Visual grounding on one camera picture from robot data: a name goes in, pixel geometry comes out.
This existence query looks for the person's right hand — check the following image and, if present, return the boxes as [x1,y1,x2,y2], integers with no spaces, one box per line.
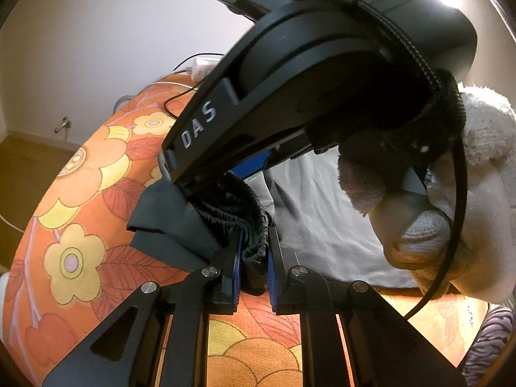
[338,84,516,304]

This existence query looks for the dark green pants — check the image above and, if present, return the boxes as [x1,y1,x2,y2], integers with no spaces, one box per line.
[127,145,422,296]

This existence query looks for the black tangled cable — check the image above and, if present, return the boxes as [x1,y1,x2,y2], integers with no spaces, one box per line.
[163,83,202,119]

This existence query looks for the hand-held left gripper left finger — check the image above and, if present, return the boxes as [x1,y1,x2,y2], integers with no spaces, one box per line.
[42,226,243,387]

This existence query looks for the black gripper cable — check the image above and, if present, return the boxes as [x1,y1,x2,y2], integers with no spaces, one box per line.
[403,81,470,321]

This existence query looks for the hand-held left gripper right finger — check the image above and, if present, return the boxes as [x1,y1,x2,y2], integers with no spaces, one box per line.
[264,226,468,387]

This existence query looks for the orange floral table cover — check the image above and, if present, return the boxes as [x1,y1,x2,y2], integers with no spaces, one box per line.
[0,73,488,387]

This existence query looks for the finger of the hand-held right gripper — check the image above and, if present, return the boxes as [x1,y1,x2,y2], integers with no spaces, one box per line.
[236,145,283,182]
[158,149,226,200]

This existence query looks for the person's striped garment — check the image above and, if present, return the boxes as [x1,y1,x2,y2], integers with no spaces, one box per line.
[460,304,516,387]

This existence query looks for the white power strip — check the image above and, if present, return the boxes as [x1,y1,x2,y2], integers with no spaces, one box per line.
[191,58,222,82]

